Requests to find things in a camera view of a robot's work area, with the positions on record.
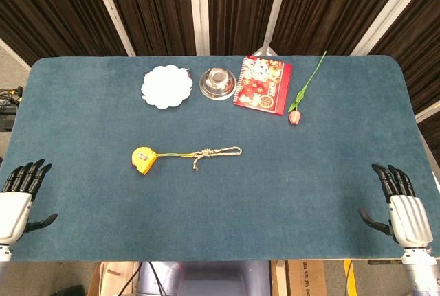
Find artificial tulip flower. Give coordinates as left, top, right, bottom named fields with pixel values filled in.
left=287, top=50, right=328, bottom=126

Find robot torso base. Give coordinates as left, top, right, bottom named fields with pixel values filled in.
left=136, top=260, right=272, bottom=296

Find white scalloped paper plate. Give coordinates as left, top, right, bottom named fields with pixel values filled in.
left=140, top=65, right=194, bottom=111

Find blue table mat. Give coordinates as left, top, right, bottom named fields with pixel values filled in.
left=0, top=55, right=440, bottom=263

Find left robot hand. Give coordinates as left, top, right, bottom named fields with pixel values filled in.
left=0, top=158, right=59, bottom=244

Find red spiral notebook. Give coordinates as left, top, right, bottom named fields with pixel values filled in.
left=233, top=55, right=293, bottom=116

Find cardboard box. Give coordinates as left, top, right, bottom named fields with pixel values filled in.
left=271, top=260, right=327, bottom=296

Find braided beige rope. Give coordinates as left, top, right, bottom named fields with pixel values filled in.
left=156, top=146, right=243, bottom=172

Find black cables bundle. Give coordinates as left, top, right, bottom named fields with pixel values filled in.
left=0, top=85, right=24, bottom=132

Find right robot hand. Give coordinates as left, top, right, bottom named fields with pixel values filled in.
left=359, top=163, right=435, bottom=249

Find stainless steel bowl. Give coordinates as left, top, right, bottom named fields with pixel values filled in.
left=199, top=67, right=238, bottom=100

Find wooden board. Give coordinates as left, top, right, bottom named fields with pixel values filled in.
left=87, top=261, right=140, bottom=296

